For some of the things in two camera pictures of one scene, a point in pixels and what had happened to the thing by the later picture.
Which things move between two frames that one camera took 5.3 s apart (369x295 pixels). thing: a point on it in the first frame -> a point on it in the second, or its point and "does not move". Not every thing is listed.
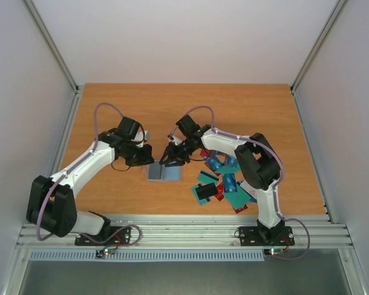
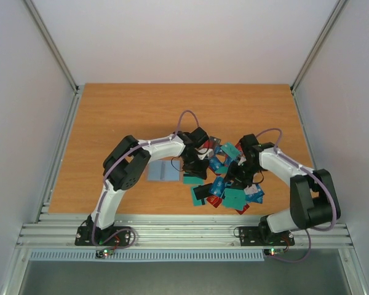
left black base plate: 122,238 does not move
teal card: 205,177 -> 193,180
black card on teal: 206,191 does not move
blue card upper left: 213,162 does not move
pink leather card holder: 158,173 does not move
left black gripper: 147,158 -> 198,172
